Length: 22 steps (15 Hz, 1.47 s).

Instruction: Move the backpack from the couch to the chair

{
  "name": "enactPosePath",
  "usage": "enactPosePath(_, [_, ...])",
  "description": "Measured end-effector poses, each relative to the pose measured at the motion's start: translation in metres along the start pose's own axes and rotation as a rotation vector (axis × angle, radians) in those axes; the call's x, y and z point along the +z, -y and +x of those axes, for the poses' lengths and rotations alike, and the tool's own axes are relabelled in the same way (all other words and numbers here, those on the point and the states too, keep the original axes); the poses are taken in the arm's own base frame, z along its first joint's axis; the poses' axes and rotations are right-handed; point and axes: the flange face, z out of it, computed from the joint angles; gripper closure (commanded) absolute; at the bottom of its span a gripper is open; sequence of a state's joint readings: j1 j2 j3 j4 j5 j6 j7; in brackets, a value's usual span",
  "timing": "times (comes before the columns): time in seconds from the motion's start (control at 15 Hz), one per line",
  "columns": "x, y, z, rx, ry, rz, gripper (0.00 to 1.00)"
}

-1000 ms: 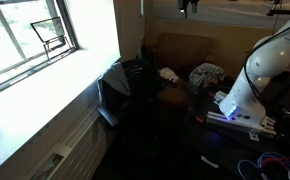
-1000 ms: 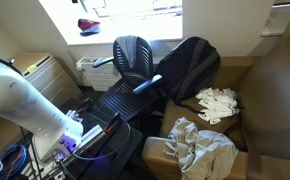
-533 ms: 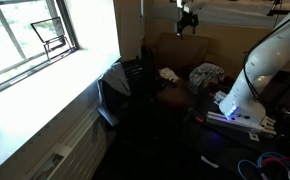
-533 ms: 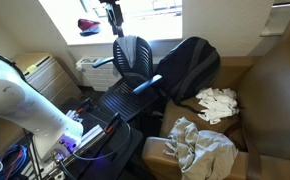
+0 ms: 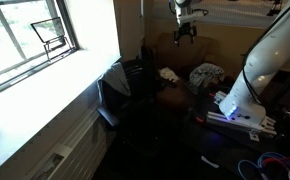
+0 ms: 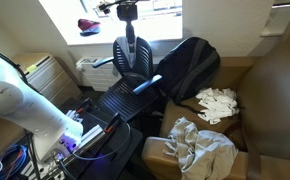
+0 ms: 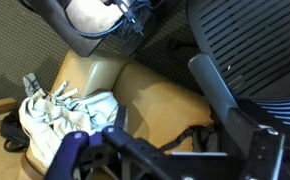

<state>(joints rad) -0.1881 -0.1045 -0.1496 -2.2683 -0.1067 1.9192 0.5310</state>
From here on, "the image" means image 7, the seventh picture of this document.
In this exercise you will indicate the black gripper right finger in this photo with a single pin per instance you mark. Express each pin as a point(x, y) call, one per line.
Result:
point(271, 156)

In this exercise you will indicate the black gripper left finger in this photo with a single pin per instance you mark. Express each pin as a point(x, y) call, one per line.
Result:
point(68, 153)

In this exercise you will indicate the grey hooded cloth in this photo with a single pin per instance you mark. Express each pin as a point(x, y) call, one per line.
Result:
point(61, 116)

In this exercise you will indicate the black mesh office chair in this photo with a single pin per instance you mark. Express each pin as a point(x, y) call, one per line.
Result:
point(251, 40)

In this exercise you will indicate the small grey fabric piece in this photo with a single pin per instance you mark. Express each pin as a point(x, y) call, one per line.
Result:
point(31, 84)

